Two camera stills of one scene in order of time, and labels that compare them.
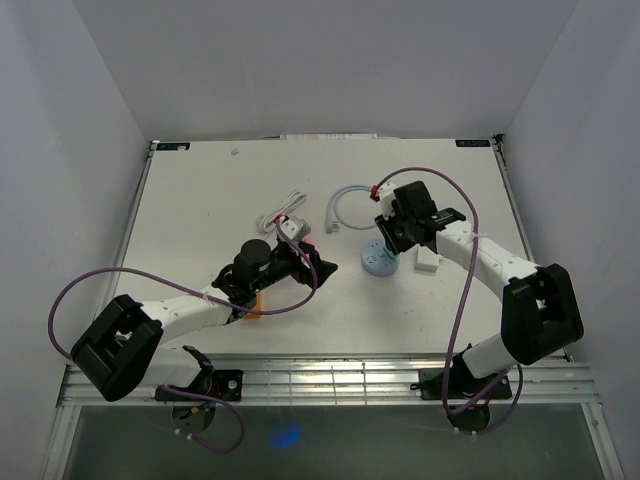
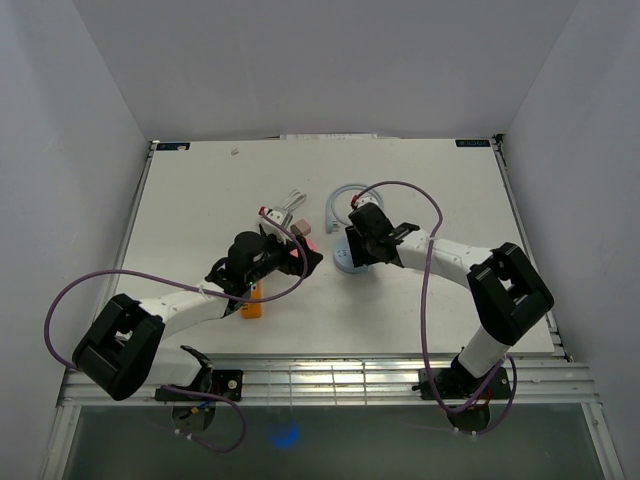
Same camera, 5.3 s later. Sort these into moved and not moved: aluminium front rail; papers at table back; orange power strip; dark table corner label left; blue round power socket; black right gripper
Moved: black right gripper; blue round power socket
Not moved: dark table corner label left; aluminium front rail; orange power strip; papers at table back
